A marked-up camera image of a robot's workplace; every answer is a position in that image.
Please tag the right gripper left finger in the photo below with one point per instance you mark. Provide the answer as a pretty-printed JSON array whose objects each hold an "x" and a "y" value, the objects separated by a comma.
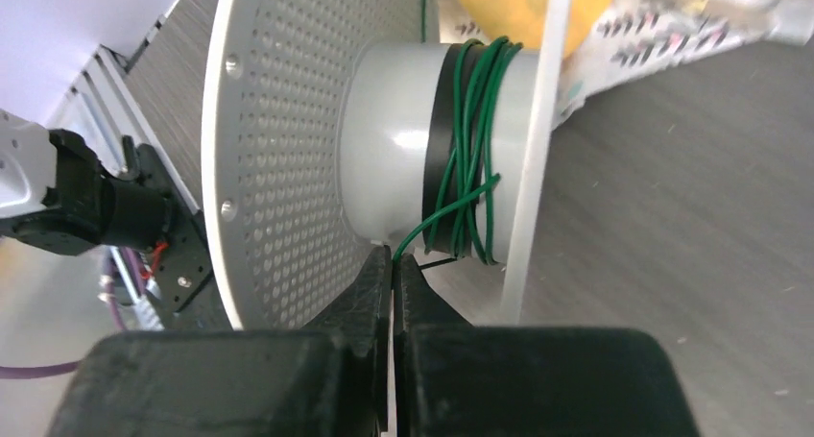
[{"x": 328, "y": 378}]

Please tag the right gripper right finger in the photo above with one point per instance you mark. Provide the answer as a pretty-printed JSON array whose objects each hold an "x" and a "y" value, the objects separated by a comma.
[{"x": 453, "y": 378}]

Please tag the white plastic cable spool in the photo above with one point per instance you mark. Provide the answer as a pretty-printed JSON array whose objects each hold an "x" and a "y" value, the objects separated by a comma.
[{"x": 331, "y": 127}]

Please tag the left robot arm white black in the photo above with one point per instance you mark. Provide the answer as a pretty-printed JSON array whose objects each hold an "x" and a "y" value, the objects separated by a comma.
[{"x": 56, "y": 194}]

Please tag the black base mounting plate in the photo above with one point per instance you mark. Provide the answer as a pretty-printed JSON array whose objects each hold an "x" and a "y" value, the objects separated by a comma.
[{"x": 184, "y": 294}]

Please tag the yellow snack bag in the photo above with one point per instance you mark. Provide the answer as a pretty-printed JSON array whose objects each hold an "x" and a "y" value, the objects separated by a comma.
[{"x": 521, "y": 20}]

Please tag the floral patterned cloth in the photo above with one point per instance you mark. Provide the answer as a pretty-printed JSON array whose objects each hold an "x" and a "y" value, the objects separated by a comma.
[{"x": 637, "y": 38}]

